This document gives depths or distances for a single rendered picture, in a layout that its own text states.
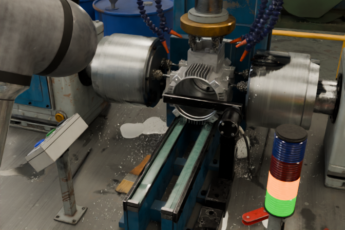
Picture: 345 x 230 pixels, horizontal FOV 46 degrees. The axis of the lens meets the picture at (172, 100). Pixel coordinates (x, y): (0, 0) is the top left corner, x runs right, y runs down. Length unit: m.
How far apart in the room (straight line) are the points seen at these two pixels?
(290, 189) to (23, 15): 0.58
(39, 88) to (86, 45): 0.93
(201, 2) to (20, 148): 0.80
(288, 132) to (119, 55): 0.73
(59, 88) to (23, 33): 0.95
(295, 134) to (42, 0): 0.50
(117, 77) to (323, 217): 0.75
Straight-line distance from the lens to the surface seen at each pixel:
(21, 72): 0.54
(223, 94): 1.29
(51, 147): 1.02
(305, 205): 1.29
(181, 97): 1.29
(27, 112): 1.60
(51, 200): 1.29
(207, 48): 1.40
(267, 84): 1.24
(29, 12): 0.54
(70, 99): 1.47
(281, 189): 0.84
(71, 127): 1.08
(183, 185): 1.11
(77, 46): 0.57
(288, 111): 1.25
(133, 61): 1.33
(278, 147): 0.79
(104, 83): 1.38
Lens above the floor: 1.63
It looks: 28 degrees down
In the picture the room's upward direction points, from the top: straight up
